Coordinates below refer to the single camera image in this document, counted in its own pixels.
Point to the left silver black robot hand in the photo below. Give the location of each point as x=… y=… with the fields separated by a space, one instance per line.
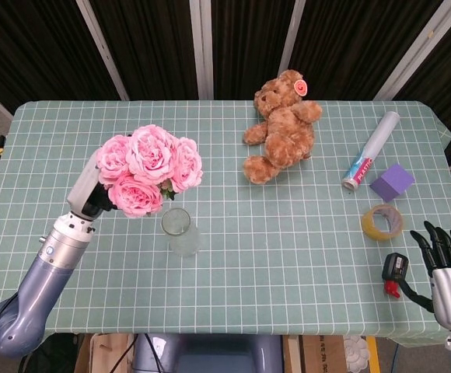
x=87 y=190

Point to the wooden board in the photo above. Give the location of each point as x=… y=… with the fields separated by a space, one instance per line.
x=103 y=351

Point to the yellow tape roll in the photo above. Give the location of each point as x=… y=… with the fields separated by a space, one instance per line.
x=382 y=223

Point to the clear glass cup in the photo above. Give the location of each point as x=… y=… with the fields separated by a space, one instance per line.
x=180 y=232

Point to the cardboard box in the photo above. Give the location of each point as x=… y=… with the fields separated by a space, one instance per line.
x=322 y=353

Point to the pink rose bouquet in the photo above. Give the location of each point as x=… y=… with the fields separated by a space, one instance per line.
x=151 y=169

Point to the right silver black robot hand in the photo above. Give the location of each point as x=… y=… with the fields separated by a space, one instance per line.
x=449 y=289

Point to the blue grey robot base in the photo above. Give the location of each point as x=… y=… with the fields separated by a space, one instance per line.
x=206 y=353

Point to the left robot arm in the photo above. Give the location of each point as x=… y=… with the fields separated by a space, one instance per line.
x=35 y=287

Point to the plastic wrap roll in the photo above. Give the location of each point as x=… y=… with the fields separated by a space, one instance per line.
x=371 y=151

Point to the purple cube block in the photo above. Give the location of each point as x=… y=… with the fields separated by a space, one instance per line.
x=392 y=182

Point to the brown teddy bear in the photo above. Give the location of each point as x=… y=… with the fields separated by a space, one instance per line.
x=282 y=128

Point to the green checkered tablecloth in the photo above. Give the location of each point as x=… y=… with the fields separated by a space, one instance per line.
x=249 y=233

